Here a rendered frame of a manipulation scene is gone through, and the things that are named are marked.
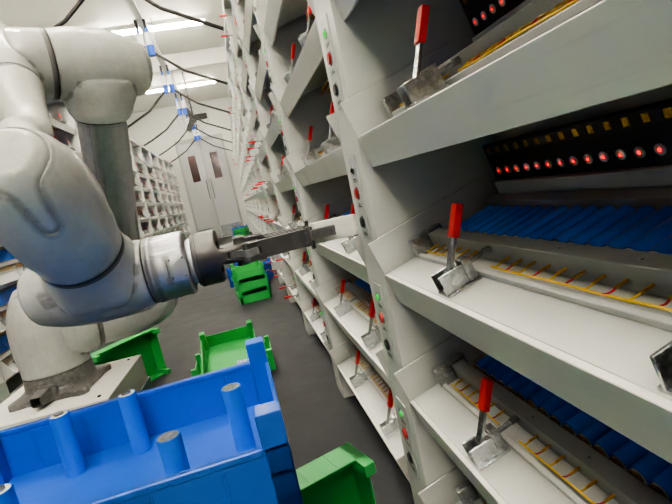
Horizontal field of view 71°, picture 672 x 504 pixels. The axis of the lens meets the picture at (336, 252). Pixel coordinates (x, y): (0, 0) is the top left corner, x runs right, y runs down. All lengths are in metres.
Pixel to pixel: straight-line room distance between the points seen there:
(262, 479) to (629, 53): 0.34
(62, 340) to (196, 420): 0.77
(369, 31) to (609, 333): 0.49
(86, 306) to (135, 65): 0.61
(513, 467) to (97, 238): 0.50
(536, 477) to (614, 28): 0.41
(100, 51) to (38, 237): 0.62
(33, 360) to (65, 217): 0.82
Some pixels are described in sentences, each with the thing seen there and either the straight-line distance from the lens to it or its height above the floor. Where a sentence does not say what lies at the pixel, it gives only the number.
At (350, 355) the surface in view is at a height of 0.13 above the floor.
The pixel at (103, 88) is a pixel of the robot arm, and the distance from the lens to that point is 1.10.
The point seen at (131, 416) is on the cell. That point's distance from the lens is 0.54.
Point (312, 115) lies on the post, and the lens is 1.36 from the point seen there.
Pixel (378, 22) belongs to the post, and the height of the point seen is 0.83.
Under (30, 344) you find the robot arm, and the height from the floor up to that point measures 0.42.
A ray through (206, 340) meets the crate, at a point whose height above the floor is 0.15.
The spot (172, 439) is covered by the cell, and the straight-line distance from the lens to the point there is 0.40.
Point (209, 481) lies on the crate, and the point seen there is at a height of 0.44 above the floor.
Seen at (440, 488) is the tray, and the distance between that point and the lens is 0.81.
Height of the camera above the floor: 0.63
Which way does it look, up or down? 8 degrees down
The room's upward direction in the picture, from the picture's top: 12 degrees counter-clockwise
